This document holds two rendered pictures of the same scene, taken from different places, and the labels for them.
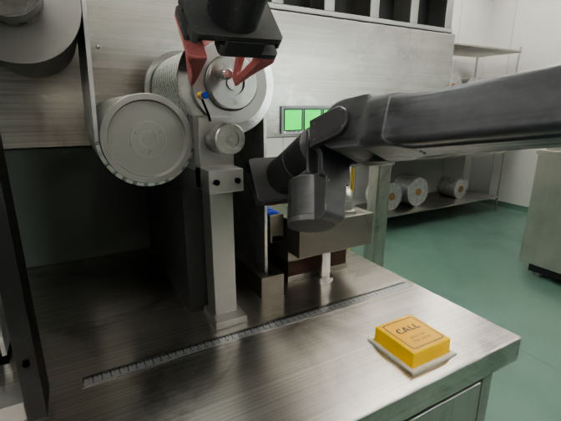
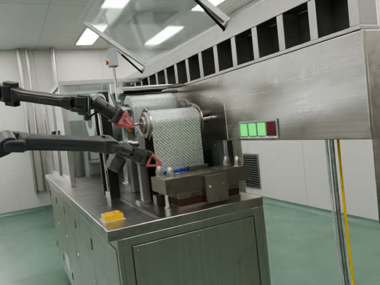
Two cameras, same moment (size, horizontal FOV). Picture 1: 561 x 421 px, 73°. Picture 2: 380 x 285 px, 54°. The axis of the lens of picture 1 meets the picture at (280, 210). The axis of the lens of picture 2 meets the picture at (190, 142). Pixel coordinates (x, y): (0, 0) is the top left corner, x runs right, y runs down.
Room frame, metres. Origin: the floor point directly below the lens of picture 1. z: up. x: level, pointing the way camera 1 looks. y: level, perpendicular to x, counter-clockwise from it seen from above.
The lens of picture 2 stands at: (0.86, -1.60, 1.24)
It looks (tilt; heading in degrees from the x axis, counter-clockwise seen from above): 3 degrees down; 93
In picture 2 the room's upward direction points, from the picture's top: 6 degrees counter-clockwise
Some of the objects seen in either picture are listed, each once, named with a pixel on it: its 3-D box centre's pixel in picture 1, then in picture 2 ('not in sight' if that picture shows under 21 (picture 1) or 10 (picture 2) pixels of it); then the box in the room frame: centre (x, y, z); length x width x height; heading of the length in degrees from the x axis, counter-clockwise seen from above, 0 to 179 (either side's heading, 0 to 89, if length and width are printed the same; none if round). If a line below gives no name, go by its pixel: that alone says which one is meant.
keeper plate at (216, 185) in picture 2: not in sight; (216, 187); (0.86, -0.08, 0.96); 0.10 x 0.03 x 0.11; 29
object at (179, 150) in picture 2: (237, 165); (179, 152); (0.71, 0.08, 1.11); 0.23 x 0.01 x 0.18; 29
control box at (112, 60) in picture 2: not in sight; (111, 57); (0.33, 0.57, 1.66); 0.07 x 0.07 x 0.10; 24
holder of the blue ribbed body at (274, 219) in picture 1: (250, 212); not in sight; (0.72, 0.06, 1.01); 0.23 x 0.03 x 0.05; 29
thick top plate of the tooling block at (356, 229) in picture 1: (282, 208); (201, 177); (0.80, 0.00, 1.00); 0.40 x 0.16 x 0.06; 29
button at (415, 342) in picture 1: (411, 339); (112, 215); (0.45, -0.18, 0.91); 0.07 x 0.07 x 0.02; 29
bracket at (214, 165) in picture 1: (221, 225); (139, 169); (0.52, 0.09, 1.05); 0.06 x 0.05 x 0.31; 29
